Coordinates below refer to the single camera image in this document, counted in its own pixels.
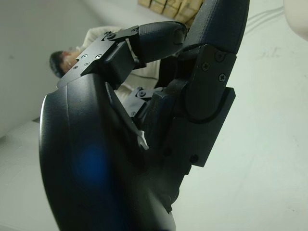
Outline white toaster power cord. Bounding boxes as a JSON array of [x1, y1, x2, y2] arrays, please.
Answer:
[[246, 6, 287, 26]]

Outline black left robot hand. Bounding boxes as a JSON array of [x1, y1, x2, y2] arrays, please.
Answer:
[[38, 0, 250, 231]]

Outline cream two-slot toaster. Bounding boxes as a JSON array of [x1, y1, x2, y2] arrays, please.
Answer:
[[283, 0, 308, 40]]

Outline person in cream sweater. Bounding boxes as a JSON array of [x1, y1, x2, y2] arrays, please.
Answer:
[[49, 26, 162, 104]]

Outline stacked cardboard boxes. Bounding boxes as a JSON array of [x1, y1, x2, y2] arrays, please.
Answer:
[[138, 0, 205, 24]]

